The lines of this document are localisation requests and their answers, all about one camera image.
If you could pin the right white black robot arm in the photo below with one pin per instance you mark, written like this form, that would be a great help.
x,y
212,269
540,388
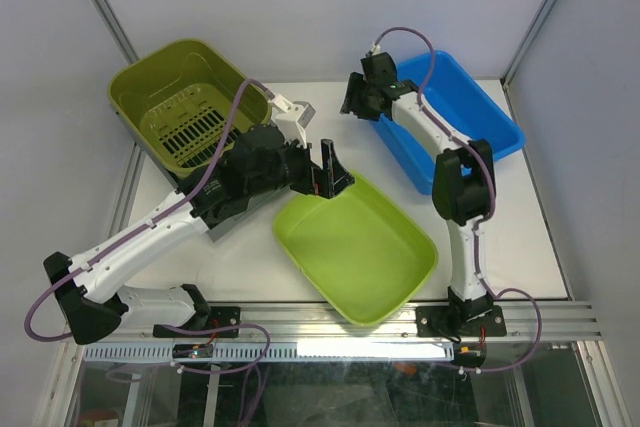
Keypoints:
x,y
463,186

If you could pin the white slotted cable duct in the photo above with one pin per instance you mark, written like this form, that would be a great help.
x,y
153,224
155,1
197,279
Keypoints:
x,y
303,350

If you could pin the left aluminium frame post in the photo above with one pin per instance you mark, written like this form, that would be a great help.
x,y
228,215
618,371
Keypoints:
x,y
116,30

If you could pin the grey tray under basket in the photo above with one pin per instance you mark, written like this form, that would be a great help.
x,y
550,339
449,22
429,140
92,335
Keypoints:
x,y
220,227

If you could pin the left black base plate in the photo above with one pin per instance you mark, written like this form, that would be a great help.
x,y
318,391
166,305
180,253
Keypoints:
x,y
220,315

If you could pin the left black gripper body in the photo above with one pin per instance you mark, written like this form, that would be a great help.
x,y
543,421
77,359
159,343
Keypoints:
x,y
298,168

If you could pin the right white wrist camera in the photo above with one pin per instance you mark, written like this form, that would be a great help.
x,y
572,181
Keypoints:
x,y
374,51

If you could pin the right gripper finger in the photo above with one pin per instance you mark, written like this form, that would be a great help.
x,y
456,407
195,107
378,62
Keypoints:
x,y
366,107
355,85

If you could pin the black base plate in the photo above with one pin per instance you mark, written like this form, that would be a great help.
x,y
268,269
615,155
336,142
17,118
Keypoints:
x,y
447,321
220,315

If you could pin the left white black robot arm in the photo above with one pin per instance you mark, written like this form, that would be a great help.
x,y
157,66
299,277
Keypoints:
x,y
91,288

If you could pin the lime green shallow tub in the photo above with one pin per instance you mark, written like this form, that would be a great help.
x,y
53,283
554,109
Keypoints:
x,y
359,250

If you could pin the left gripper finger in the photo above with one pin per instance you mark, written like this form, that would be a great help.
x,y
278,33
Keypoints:
x,y
314,174
333,178

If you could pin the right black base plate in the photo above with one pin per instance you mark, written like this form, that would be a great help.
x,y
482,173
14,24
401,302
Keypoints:
x,y
447,321

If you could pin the blue plastic tub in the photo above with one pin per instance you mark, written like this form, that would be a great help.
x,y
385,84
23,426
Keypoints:
x,y
464,104

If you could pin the olive green slotted basket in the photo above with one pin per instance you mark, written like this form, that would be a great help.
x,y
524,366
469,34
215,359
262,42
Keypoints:
x,y
175,102

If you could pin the aluminium mounting rail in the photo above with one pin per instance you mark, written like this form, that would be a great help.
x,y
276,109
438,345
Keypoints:
x,y
562,321

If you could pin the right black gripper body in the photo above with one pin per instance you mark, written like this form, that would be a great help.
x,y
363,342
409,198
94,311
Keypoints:
x,y
371,87

